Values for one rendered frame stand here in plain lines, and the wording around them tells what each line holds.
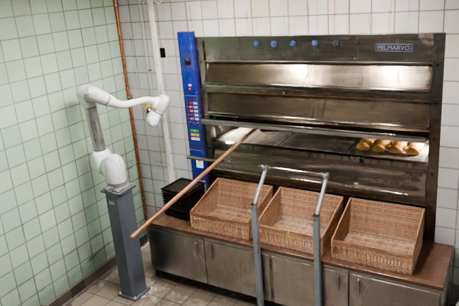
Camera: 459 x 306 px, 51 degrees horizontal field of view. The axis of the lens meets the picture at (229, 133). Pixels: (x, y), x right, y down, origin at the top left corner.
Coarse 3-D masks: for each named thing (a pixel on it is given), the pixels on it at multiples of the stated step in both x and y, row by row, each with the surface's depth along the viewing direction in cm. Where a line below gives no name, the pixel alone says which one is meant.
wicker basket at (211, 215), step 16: (208, 192) 422; (224, 192) 433; (240, 192) 424; (256, 192) 416; (272, 192) 409; (192, 208) 404; (208, 208) 426; (224, 208) 433; (192, 224) 405; (208, 224) 408; (224, 224) 387; (240, 224) 378
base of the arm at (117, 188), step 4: (108, 184) 388; (112, 184) 385; (116, 184) 385; (120, 184) 386; (124, 184) 389; (128, 184) 393; (132, 184) 395; (104, 188) 390; (108, 188) 385; (112, 188) 385; (116, 188) 386; (120, 188) 386; (124, 188) 388; (108, 192) 383; (116, 192) 383
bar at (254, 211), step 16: (208, 160) 391; (224, 160) 385; (320, 176) 346; (256, 208) 356; (256, 224) 358; (256, 240) 362; (256, 256) 367; (320, 256) 342; (256, 272) 371; (320, 272) 345; (256, 288) 376; (320, 288) 348; (320, 304) 351
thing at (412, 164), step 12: (216, 144) 429; (228, 144) 423; (240, 144) 417; (252, 144) 415; (312, 156) 386; (324, 156) 380; (336, 156) 375; (348, 156) 370; (360, 156) 368; (372, 156) 366; (420, 168) 346
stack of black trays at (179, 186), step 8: (168, 184) 432; (176, 184) 434; (184, 184) 433; (200, 184) 427; (168, 192) 422; (176, 192) 415; (192, 192) 419; (200, 192) 429; (168, 200) 426; (184, 200) 413; (192, 200) 419; (168, 208) 428; (176, 208) 423; (184, 208) 416; (176, 216) 424; (184, 216) 418
